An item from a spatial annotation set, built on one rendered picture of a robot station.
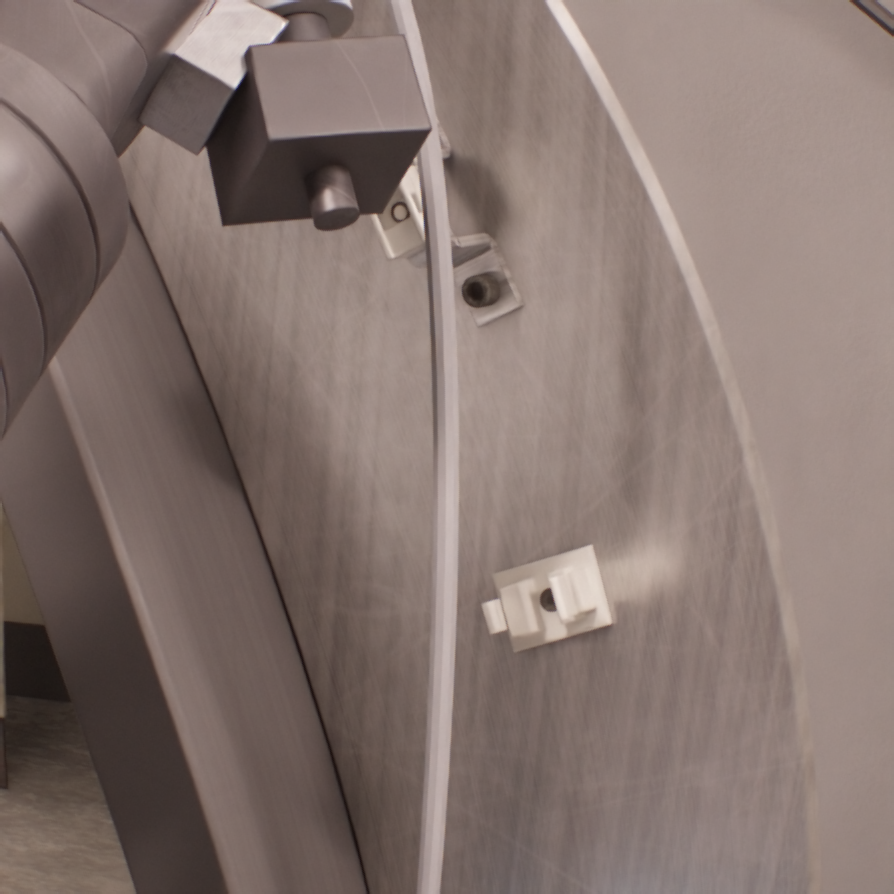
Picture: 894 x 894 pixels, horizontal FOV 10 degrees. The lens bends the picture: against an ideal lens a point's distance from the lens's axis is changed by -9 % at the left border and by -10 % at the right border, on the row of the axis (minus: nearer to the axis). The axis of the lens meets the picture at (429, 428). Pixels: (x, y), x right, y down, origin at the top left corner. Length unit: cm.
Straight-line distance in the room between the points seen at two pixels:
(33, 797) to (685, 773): 507
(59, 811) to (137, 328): 498
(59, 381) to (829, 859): 18
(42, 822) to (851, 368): 499
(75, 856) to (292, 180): 488
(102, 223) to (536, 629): 15
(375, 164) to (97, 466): 10
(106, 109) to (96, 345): 13
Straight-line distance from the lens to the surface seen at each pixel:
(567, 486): 103
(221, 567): 105
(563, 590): 101
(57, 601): 103
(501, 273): 102
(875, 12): 95
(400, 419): 104
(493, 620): 103
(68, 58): 91
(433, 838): 101
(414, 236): 101
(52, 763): 628
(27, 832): 590
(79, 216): 91
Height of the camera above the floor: 155
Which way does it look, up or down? 10 degrees down
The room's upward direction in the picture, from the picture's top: 4 degrees clockwise
